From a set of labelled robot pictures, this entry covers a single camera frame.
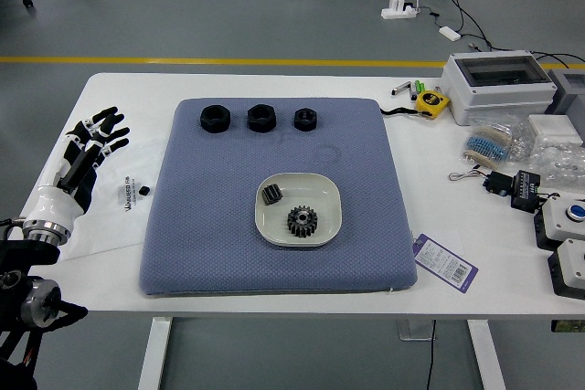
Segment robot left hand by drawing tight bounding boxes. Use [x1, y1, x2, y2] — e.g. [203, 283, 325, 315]
[35, 106, 132, 229]

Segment small black gear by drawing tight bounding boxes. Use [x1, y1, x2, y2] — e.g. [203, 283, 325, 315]
[261, 183, 285, 206]

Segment large black gear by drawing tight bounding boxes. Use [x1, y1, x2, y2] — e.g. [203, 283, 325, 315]
[286, 206, 320, 239]

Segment white square dish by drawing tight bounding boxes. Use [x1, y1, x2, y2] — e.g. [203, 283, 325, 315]
[254, 172, 344, 248]

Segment big black hex nut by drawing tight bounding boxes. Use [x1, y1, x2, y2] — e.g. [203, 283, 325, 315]
[246, 103, 277, 133]
[199, 105, 231, 134]

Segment small black hex nut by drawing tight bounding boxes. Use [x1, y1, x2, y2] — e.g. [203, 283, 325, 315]
[292, 107, 319, 132]

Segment white foam box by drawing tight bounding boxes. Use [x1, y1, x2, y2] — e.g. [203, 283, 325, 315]
[527, 114, 584, 147]

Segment control box with blue button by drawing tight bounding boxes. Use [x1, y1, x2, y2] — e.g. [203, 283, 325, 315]
[533, 195, 585, 252]

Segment white black control box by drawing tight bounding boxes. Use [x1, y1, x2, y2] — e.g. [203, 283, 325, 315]
[547, 237, 585, 300]

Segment dark grey box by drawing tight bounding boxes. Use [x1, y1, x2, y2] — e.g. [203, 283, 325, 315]
[546, 69, 585, 117]

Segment dark box under table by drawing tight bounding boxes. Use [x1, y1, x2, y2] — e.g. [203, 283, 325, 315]
[550, 319, 585, 334]

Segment clear printed plastic bag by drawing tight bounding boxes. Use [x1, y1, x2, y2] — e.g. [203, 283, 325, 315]
[58, 133, 161, 263]

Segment white table leg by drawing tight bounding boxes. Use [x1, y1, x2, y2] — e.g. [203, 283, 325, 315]
[465, 319, 507, 390]
[136, 316, 174, 390]

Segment blue-grey padded mat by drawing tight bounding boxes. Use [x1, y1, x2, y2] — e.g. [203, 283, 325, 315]
[138, 97, 420, 299]

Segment yellow tape measure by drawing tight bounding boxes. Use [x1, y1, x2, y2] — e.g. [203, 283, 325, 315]
[414, 90, 452, 120]

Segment purple barcode tag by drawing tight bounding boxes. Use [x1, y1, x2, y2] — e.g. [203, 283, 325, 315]
[410, 233, 480, 294]

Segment white power strip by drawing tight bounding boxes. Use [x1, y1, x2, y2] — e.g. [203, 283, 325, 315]
[381, 0, 420, 20]

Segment clear bag of resistors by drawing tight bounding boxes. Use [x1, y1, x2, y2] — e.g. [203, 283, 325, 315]
[459, 118, 531, 167]

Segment small black servo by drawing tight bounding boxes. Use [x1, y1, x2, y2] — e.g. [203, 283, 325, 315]
[484, 170, 516, 197]

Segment black electronic module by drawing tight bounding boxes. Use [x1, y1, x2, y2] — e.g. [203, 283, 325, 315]
[509, 169, 543, 213]

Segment clear bag of parts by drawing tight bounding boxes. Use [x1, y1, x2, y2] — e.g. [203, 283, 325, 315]
[529, 141, 585, 188]

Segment black tape measure strap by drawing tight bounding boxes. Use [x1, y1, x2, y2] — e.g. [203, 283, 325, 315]
[378, 106, 420, 117]

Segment grey metal bracket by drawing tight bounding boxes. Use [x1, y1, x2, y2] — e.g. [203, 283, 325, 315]
[396, 319, 435, 342]

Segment thin black hanging cable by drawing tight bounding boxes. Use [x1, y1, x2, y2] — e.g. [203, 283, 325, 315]
[424, 319, 438, 390]

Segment thin coloured servo wires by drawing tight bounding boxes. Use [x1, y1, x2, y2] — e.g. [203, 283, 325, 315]
[448, 169, 490, 183]

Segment black floor cable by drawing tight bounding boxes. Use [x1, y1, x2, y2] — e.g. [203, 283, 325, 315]
[427, 0, 585, 72]

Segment grey electrical enclosure box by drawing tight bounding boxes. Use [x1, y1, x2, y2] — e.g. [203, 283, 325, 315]
[441, 50, 558, 127]

